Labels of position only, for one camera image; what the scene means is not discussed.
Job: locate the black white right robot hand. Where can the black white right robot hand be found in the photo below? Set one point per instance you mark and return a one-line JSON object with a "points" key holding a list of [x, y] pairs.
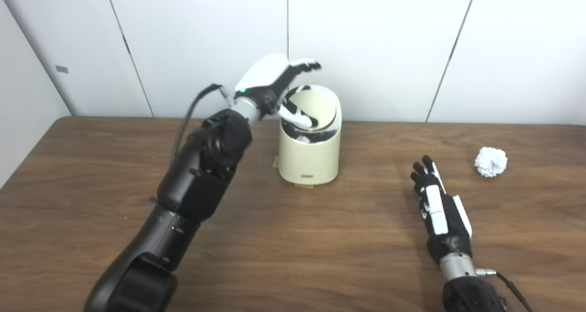
{"points": [[436, 211]]}

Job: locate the grey wall label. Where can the grey wall label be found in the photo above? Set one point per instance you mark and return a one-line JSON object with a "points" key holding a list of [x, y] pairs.
{"points": [[62, 69]]}

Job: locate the white paper ball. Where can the white paper ball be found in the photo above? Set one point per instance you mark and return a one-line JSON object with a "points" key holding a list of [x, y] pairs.
{"points": [[491, 161]]}

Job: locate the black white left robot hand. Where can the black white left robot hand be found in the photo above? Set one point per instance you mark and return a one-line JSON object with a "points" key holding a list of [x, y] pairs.
{"points": [[263, 76]]}

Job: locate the cream-colored desktop trash bin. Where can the cream-colored desktop trash bin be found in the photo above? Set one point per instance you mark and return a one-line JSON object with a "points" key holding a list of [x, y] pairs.
{"points": [[309, 158]]}

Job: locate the wide yellow tape piece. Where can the wide yellow tape piece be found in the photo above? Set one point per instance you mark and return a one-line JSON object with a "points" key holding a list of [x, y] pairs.
{"points": [[304, 185]]}

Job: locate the round cream bin lid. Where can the round cream bin lid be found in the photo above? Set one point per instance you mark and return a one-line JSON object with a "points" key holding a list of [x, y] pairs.
{"points": [[320, 106]]}

